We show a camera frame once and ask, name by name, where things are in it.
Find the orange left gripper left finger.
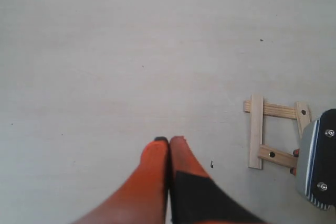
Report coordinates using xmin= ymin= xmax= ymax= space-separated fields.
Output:
xmin=74 ymin=136 xmax=169 ymax=223

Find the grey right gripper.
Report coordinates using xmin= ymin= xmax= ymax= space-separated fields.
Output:
xmin=290 ymin=109 xmax=335 ymax=210

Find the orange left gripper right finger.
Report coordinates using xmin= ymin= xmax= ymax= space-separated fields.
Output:
xmin=170 ymin=136 xmax=265 ymax=223

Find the wooden stick with screws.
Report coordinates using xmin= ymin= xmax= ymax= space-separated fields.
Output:
xmin=295 ymin=102 xmax=311 ymax=139

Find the plain wooden stick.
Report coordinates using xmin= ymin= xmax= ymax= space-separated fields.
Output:
xmin=248 ymin=94 xmax=264 ymax=169

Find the horizontal wooden stick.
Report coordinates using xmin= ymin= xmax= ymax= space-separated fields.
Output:
xmin=243 ymin=100 xmax=297 ymax=120

